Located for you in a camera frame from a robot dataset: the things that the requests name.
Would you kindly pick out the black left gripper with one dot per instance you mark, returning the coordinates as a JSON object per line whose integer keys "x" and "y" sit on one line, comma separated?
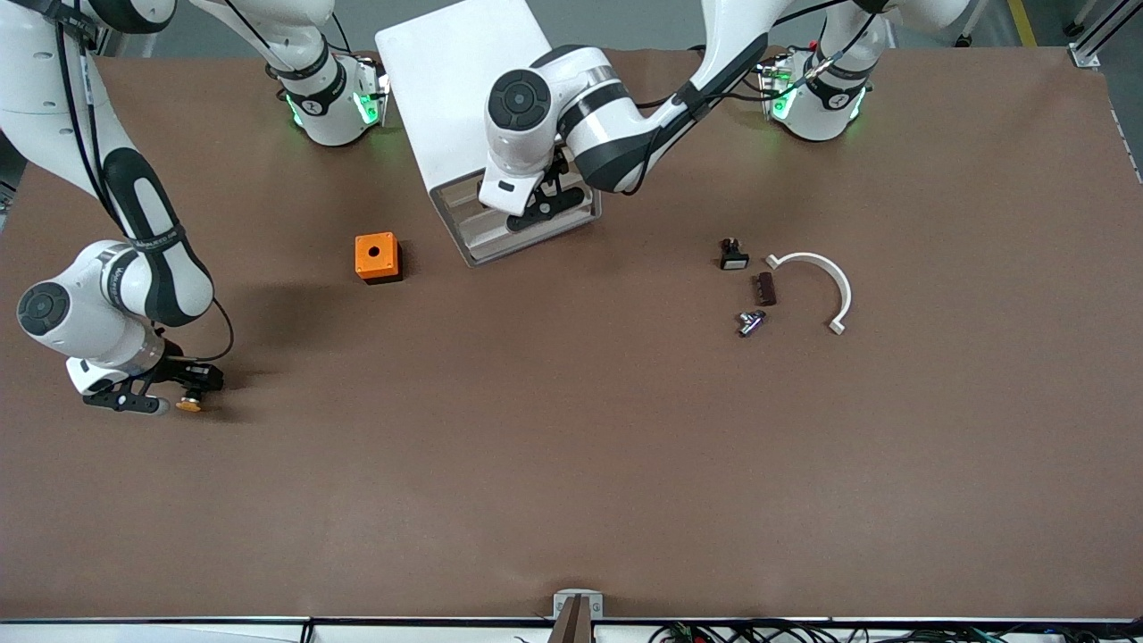
{"x": 559, "y": 170}

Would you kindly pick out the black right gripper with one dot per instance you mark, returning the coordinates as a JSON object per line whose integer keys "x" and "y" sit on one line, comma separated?
{"x": 181, "y": 371}

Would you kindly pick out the orange mushroom push button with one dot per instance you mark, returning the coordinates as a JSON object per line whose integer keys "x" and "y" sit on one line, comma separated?
{"x": 188, "y": 406}

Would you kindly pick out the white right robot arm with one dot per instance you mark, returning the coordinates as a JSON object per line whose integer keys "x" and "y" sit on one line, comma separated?
{"x": 152, "y": 268}

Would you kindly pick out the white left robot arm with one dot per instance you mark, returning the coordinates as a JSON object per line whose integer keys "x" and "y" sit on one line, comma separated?
{"x": 536, "y": 107}

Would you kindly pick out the white drawer cabinet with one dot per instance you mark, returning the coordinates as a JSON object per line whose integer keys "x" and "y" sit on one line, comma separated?
{"x": 446, "y": 89}

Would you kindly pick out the black rectangular white-faced push button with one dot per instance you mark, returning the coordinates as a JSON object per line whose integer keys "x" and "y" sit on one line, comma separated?
{"x": 734, "y": 262}

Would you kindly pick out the dark brown terminal block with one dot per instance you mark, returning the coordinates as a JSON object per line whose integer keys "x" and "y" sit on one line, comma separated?
{"x": 766, "y": 288}

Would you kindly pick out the chrome metal valve fitting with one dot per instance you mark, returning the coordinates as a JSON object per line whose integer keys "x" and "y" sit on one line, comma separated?
{"x": 750, "y": 323}

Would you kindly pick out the white curved plastic clamp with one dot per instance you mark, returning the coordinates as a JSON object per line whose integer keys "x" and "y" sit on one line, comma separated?
{"x": 804, "y": 257}

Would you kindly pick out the orange button enclosure box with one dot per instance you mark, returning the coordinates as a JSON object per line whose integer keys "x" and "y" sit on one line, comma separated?
{"x": 375, "y": 254}

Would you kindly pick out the grey metal bracket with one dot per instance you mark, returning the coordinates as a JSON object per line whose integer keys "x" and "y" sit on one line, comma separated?
{"x": 563, "y": 603}

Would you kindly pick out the aluminium frame profile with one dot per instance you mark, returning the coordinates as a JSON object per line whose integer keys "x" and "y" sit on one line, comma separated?
{"x": 1085, "y": 55}

